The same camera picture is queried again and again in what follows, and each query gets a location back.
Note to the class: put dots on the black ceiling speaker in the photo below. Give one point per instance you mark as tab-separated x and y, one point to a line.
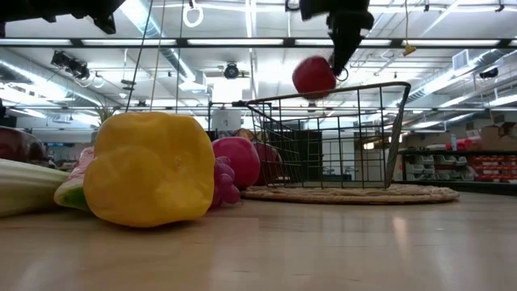
489	73

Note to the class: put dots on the round woven placemat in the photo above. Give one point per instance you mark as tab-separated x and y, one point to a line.
424	195

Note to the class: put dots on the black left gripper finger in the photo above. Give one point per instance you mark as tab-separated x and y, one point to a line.
106	24
48	8

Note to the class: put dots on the shelf with red white bins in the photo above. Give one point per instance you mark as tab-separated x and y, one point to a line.
493	167

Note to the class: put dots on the black ceiling spotlight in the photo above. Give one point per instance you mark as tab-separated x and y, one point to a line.
232	71

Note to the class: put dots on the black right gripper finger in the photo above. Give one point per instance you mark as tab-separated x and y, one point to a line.
347	32

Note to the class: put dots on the purple grape bunch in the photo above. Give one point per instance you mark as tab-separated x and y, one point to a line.
224	182

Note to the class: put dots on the long black light rail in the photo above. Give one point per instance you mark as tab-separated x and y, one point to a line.
288	41

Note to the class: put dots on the cardboard boxes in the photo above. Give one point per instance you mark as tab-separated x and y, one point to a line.
497	137

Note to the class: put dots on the white air vent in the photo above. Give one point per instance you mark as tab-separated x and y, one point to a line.
460	60

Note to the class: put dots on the pink item on shelf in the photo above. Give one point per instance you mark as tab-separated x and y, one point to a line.
462	144

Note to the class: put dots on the watermelon slice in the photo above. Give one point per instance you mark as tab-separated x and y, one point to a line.
70	194

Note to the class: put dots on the yellow bell pepper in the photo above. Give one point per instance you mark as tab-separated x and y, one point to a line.
151	169

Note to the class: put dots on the round red apple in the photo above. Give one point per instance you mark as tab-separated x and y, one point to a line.
313	77

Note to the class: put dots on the black spotlight cluster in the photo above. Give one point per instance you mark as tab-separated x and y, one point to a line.
72	66

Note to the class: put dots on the pale green leek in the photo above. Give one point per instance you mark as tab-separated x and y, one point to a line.
28	186

